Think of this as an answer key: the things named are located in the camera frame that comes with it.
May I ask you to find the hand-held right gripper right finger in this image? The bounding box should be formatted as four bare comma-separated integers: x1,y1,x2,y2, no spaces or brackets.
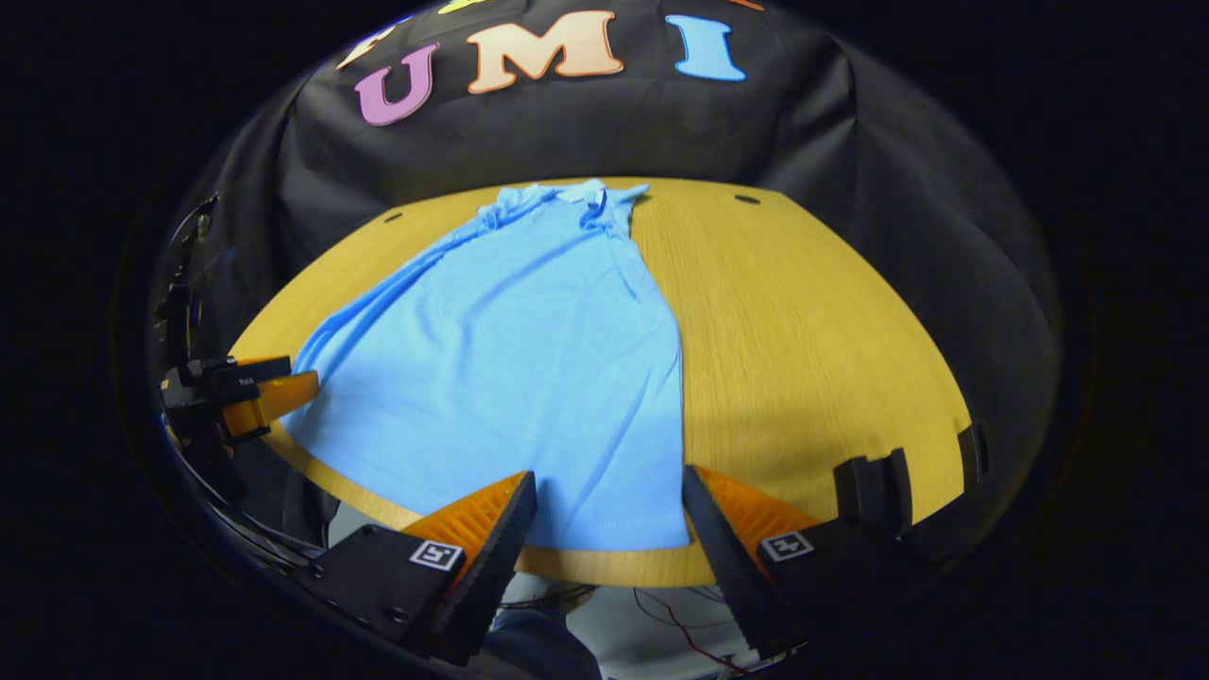
681,464,912,662

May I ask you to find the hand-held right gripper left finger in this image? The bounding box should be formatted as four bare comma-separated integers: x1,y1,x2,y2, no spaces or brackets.
310,470,539,668

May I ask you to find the light blue T-shirt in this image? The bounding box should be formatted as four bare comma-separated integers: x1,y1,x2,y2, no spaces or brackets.
280,177,691,553

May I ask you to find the person's leg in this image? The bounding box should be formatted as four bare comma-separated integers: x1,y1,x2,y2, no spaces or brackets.
480,604,605,680

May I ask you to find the black backdrop cloth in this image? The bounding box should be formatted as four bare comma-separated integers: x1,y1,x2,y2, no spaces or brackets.
142,0,1064,558

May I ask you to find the thin red wire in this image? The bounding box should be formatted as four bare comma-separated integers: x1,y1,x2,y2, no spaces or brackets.
631,586,749,677

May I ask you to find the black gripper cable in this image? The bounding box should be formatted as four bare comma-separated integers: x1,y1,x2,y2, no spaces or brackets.
170,444,327,572

